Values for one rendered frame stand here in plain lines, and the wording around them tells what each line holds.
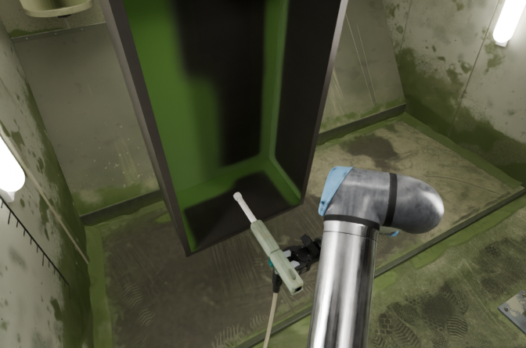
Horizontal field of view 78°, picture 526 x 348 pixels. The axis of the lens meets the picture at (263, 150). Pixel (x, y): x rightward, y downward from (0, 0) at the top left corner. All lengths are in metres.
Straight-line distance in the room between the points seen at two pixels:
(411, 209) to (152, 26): 0.91
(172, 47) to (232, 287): 1.25
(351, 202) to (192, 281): 1.38
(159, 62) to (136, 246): 1.28
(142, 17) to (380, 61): 2.28
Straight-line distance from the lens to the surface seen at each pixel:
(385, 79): 3.06
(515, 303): 2.19
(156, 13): 1.14
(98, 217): 2.35
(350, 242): 0.68
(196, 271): 1.96
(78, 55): 2.36
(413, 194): 0.72
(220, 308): 1.83
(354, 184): 0.70
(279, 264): 1.18
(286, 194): 1.66
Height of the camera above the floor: 1.66
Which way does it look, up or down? 38 degrees down
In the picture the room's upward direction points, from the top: 3 degrees counter-clockwise
